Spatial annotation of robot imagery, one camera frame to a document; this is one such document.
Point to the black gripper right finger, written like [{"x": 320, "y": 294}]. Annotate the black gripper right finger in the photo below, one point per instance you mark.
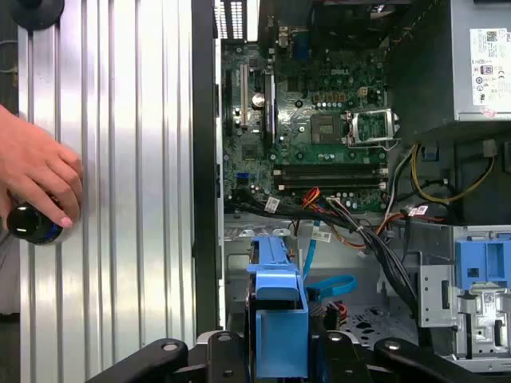
[{"x": 341, "y": 359}]

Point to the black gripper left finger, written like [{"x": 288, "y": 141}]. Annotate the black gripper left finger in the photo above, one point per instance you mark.
[{"x": 223, "y": 359}]

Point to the hard disk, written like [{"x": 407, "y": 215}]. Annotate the hard disk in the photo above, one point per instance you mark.
[{"x": 279, "y": 343}]

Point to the grey metal disk bay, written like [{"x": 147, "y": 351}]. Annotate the grey metal disk bay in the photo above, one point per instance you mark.
[{"x": 239, "y": 255}]

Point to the black RAM slot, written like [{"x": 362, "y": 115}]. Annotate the black RAM slot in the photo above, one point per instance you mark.
[
  {"x": 327, "y": 170},
  {"x": 327, "y": 184}
]

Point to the white expansion slot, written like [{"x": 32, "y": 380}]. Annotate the white expansion slot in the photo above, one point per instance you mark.
[{"x": 243, "y": 95}]

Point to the person's bare hand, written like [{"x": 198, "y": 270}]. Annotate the person's bare hand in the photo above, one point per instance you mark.
[{"x": 40, "y": 167}]

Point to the grey metal drive cage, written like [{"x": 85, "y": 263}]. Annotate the grey metal drive cage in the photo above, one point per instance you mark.
[{"x": 483, "y": 319}]

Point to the blue plastic drive latch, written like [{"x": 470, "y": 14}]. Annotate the blue plastic drive latch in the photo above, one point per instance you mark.
[{"x": 479, "y": 263}]

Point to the black open PC case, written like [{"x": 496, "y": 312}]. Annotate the black open PC case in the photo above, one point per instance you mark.
[{"x": 205, "y": 159}]

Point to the green motherboard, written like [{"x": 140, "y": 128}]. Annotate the green motherboard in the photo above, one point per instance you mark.
[{"x": 303, "y": 139}]

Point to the brown square chipset chip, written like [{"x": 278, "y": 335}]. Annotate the brown square chipset chip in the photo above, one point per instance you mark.
[{"x": 326, "y": 129}]

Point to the CPU socket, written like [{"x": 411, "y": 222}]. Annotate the CPU socket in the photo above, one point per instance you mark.
[{"x": 371, "y": 125}]

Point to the silver coin battery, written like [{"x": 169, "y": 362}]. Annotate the silver coin battery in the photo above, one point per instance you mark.
[{"x": 258, "y": 100}]

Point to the grey power supply unit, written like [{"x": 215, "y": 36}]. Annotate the grey power supply unit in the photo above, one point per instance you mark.
[{"x": 431, "y": 80}]

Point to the black round knob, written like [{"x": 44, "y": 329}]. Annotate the black round knob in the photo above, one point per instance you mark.
[{"x": 36, "y": 12}]

